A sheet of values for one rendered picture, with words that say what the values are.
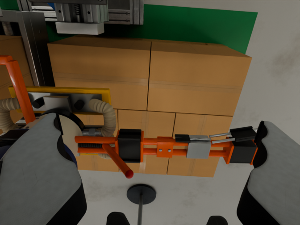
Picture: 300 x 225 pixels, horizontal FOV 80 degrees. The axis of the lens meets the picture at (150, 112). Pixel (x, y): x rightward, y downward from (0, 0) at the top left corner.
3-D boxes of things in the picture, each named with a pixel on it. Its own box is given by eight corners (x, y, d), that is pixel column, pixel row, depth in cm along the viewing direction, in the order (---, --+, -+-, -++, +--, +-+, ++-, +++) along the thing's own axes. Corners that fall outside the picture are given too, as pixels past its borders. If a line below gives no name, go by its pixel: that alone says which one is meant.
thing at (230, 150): (221, 153, 62) (226, 164, 57) (226, 136, 58) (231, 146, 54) (245, 154, 62) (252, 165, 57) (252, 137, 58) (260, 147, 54)
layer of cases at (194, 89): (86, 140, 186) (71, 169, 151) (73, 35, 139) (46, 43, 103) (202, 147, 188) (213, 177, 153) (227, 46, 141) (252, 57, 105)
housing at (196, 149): (184, 150, 62) (186, 159, 58) (186, 133, 58) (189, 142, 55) (204, 150, 62) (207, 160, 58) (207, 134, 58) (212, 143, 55)
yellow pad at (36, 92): (20, 110, 67) (10, 117, 62) (11, 85, 62) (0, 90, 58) (112, 113, 67) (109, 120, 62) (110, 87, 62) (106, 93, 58)
